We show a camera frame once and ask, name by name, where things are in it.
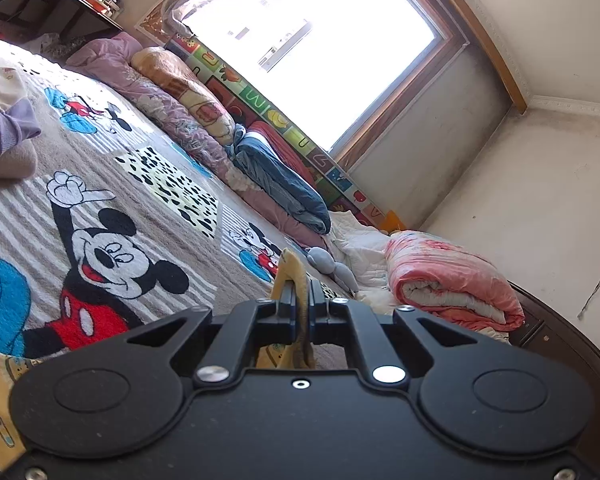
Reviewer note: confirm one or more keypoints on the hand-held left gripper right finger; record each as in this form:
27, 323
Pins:
340, 320

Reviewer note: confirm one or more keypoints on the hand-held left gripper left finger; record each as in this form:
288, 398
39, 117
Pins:
270, 320

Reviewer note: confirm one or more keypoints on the yellow printed pants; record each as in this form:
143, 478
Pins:
291, 267

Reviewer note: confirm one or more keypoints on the folded purple and beige clothes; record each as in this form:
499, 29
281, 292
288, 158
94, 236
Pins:
15, 125

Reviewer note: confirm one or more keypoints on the grey plush toy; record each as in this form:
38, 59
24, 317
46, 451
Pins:
322, 260

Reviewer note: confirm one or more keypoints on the white quilt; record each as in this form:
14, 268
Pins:
365, 255

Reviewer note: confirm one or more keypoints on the pink folded quilt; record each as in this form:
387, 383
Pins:
445, 270

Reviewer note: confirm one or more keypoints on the blue folded quilt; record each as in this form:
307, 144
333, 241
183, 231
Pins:
280, 185

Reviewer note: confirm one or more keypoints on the printed cartoon blanket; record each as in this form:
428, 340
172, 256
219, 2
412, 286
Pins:
155, 195

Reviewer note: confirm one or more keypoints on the red pillow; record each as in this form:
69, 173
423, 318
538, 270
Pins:
280, 142

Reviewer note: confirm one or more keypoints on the colourful alphabet foam mat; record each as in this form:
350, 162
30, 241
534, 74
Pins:
260, 102

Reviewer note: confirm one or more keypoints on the dark wooden headboard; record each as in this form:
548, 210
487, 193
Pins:
570, 350

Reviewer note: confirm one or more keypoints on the yellow cartoon pillow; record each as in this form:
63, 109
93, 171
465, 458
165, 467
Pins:
190, 95

